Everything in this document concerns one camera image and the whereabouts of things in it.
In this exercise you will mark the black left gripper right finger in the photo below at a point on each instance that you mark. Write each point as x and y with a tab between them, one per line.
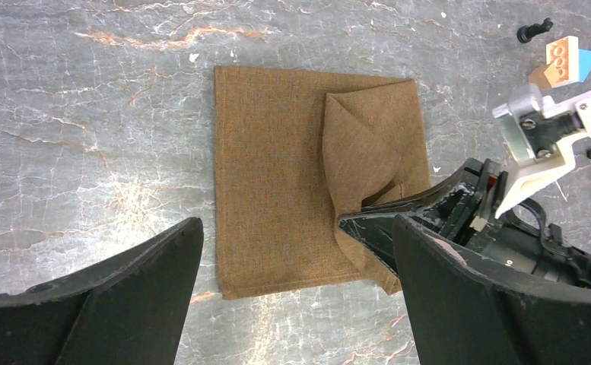
467	309

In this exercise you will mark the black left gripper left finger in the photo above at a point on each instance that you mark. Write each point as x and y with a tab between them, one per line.
127	309

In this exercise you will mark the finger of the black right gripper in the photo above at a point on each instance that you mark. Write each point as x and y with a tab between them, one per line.
375	237

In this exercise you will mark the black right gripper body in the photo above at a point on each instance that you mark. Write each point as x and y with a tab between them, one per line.
468	220

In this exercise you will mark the brown cloth napkin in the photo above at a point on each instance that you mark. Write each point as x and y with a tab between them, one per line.
295	150

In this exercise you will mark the cream toy brick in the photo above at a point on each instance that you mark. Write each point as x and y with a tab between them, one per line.
563	60

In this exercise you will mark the black chess pawn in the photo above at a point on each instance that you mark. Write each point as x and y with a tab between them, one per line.
527	32

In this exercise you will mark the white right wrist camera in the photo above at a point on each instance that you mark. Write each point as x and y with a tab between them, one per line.
540	134

